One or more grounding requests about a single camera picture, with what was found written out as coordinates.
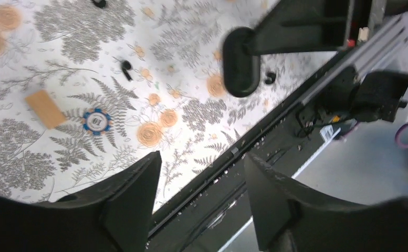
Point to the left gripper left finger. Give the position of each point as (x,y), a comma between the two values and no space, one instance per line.
(112,215)

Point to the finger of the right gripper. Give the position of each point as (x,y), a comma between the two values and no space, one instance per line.
(302,26)

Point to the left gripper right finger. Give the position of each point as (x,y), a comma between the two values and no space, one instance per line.
(290,216)

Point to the black earbud charging case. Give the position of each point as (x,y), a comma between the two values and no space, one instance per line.
(241,70)

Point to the black earbud near base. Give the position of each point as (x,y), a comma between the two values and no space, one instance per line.
(270,78)

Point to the blue poker chip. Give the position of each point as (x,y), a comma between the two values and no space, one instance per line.
(97,121)

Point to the floral table mat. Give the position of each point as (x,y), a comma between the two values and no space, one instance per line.
(175,104)

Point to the small wooden block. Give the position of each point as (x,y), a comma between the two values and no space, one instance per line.
(46,109)

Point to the black earbud with stem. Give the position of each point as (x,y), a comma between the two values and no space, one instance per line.
(125,68)

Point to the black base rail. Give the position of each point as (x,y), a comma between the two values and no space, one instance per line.
(213,212)

